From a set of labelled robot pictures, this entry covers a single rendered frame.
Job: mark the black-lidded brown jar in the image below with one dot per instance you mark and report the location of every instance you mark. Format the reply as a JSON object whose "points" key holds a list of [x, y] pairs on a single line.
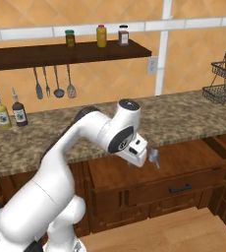
{"points": [[123, 36]]}

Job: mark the white wall outlet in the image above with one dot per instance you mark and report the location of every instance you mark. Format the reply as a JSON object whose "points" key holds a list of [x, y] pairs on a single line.
{"points": [[152, 65]]}

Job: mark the dark sauce bottle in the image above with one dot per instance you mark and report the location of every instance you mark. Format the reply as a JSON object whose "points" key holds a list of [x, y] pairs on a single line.
{"points": [[19, 113]]}

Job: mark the wooden drawer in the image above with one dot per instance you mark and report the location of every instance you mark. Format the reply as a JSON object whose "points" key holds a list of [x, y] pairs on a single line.
{"points": [[157, 167]]}

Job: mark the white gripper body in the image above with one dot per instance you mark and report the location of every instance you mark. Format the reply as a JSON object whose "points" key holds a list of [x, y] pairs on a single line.
{"points": [[138, 158]]}

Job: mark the dark wooden wall shelf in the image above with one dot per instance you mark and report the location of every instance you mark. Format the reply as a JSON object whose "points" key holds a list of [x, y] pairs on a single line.
{"points": [[62, 54]]}

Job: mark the grey measuring cup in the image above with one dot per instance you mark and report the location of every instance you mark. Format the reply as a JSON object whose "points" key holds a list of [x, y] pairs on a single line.
{"points": [[153, 154]]}

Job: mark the yellow bottle with red cap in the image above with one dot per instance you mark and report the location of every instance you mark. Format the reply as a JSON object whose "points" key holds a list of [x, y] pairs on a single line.
{"points": [[101, 36]]}

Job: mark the grey hanging slotted spatula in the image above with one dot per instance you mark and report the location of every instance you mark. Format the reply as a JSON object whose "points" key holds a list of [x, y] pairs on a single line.
{"points": [[71, 90]]}

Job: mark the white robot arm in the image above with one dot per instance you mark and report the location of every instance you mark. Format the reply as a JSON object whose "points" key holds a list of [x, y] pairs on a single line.
{"points": [[49, 183]]}

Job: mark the grey hanging ladle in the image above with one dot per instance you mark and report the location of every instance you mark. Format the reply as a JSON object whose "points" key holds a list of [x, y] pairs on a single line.
{"points": [[58, 91]]}

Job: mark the grey hanging fork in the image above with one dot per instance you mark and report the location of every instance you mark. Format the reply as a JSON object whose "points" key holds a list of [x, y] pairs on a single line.
{"points": [[47, 86]]}

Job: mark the yellow oil bottle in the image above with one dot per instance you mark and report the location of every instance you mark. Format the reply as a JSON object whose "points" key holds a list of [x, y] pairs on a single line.
{"points": [[2, 114]]}

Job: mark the green-lidded brown jar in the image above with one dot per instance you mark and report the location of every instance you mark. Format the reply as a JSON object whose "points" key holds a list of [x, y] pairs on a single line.
{"points": [[70, 39]]}

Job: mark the wooden base cabinet run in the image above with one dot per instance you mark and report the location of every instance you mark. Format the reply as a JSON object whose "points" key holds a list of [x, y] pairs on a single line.
{"points": [[118, 213]]}

